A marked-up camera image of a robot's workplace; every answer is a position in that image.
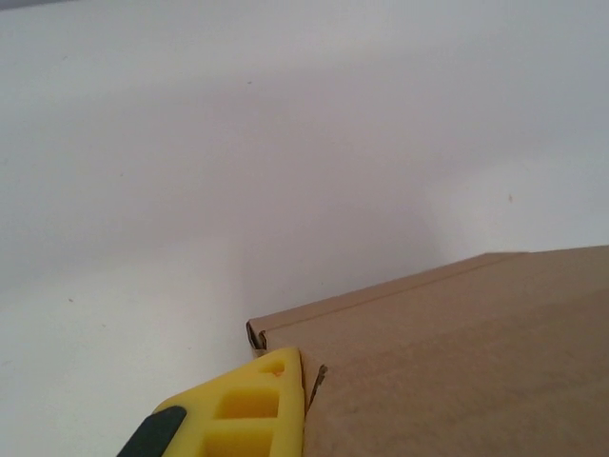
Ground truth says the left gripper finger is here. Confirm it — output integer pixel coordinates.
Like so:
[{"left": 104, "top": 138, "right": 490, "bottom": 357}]
[{"left": 116, "top": 347, "right": 306, "bottom": 457}]

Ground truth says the brown cardboard box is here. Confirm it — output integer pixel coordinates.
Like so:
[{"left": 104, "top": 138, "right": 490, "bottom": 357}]
[{"left": 245, "top": 244, "right": 609, "bottom": 457}]

